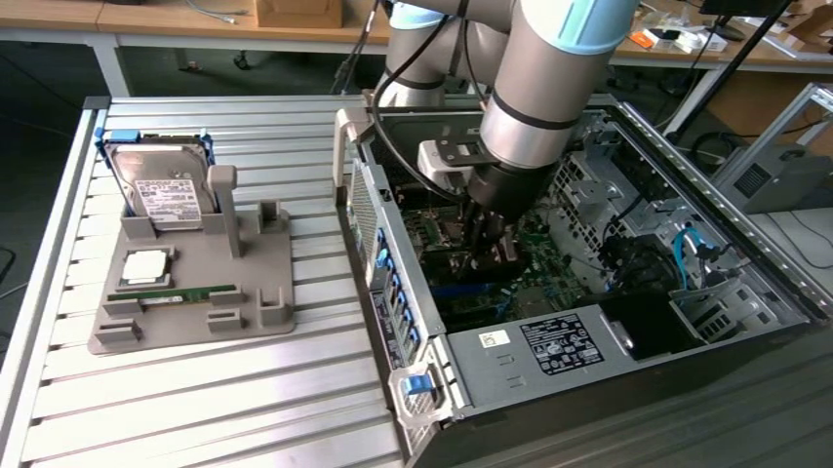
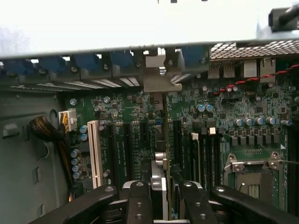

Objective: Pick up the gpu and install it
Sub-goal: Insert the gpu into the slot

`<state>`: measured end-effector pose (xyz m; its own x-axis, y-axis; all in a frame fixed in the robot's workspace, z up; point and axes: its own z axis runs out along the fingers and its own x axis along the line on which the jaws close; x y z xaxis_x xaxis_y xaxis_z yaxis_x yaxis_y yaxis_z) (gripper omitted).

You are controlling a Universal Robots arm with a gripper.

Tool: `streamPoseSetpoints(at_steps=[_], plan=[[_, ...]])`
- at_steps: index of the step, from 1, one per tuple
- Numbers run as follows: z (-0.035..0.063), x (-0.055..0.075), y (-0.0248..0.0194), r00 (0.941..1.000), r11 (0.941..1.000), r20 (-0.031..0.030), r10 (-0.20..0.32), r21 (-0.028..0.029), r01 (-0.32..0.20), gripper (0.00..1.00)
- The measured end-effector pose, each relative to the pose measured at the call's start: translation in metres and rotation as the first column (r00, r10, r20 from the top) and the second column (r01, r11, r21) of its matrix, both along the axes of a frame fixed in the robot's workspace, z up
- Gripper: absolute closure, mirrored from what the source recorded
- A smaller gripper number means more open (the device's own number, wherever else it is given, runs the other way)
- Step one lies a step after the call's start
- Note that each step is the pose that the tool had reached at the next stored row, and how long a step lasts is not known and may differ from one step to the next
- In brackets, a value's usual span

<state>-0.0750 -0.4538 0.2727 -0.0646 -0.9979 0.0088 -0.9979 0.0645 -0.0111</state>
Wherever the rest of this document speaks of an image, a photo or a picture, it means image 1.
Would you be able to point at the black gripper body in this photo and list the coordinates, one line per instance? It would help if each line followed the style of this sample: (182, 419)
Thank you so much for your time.
(508, 195)

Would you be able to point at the graphics card with metal bracket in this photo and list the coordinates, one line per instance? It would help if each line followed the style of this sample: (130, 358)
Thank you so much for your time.
(501, 275)

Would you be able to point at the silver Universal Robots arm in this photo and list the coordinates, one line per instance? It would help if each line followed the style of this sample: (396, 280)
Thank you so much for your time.
(540, 73)

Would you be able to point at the CPU socket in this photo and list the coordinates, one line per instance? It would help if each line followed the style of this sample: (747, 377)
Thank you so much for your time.
(449, 229)

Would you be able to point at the green motherboard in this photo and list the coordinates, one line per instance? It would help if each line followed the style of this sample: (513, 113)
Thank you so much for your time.
(547, 263)

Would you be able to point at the blue slot latch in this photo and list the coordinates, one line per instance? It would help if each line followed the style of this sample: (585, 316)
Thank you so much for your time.
(501, 308)

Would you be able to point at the perforated metal drive cage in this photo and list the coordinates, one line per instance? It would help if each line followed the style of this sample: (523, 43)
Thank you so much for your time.
(587, 190)

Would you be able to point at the grey power supply unit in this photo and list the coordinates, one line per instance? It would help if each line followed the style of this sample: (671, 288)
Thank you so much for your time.
(495, 370)

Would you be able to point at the blue case latch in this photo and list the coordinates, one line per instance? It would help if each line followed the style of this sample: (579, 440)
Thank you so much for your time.
(417, 386)

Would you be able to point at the metal disk bay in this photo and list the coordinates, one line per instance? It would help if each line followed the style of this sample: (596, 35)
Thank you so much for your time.
(716, 312)

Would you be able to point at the open black PC case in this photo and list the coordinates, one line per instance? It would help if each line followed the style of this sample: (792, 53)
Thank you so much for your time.
(587, 429)

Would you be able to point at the small orange box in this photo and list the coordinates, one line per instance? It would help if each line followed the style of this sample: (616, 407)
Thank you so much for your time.
(646, 39)

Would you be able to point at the black tripod pole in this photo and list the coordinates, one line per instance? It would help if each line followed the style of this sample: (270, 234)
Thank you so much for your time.
(727, 73)

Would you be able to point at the grey computer tower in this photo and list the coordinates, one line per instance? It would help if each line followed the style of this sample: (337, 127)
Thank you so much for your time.
(782, 185)

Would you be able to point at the white cardboard box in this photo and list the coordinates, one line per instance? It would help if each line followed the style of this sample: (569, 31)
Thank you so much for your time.
(714, 45)

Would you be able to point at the grey plastic parts rack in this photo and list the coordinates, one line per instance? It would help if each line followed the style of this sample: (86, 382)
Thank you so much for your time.
(189, 263)

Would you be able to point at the green RAM stick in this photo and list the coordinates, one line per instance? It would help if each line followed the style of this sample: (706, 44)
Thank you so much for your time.
(189, 293)

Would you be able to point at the black monitor stand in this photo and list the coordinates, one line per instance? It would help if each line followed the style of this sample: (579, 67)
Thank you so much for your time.
(726, 30)

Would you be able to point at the black caster wheel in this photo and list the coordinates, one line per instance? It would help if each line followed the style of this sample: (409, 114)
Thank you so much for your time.
(242, 61)

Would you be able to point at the brown cardboard box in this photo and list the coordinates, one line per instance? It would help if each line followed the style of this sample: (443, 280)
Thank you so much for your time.
(293, 12)

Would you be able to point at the silver CPU chip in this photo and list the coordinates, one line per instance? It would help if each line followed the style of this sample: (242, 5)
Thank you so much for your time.
(146, 265)

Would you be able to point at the small desk foot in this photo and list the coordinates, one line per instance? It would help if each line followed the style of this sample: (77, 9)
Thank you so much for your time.
(192, 66)

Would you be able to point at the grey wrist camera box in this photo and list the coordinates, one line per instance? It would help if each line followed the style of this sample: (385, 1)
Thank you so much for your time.
(433, 163)

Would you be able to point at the wooden desk white frame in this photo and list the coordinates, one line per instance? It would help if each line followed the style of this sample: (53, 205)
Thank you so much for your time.
(66, 19)
(667, 54)

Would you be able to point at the aluminium profile frame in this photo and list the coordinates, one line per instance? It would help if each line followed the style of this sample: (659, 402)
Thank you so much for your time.
(790, 114)

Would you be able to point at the hard disk in blue bracket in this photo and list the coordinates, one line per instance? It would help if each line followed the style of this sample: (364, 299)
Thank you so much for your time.
(164, 195)

